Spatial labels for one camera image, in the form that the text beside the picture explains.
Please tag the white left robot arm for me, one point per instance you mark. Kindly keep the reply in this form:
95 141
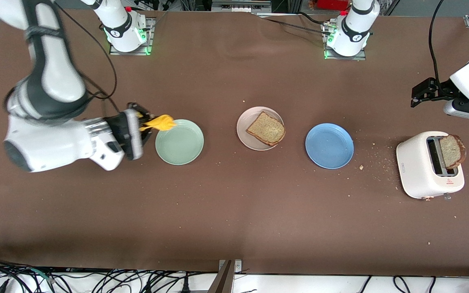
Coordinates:
354 28

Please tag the grey metal background box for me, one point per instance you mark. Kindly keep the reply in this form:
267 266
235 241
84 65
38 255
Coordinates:
240 5

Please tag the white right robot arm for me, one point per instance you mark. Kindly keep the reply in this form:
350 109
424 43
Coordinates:
51 73

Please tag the red background box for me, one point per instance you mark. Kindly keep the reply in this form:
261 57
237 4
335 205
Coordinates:
332 4

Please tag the yellow mustard squeeze bottle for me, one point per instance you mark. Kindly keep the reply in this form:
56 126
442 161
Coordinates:
161 123

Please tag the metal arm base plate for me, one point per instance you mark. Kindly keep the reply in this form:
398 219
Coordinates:
360 57
150 38

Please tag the blue plate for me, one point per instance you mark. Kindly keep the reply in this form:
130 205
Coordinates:
329 146

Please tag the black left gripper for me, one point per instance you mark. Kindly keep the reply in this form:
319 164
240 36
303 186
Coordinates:
439 88

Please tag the mint green plate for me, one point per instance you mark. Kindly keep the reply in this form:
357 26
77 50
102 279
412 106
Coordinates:
179 144

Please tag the grey metal table bracket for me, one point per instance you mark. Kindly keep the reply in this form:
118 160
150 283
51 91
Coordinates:
224 276

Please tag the white two-slot toaster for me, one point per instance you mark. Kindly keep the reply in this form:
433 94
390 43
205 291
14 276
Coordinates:
415 171

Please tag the beige plate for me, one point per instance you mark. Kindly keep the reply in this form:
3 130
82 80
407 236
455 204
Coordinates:
244 136

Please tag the brown crusted bread slice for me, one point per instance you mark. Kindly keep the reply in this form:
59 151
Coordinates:
452 151
267 129

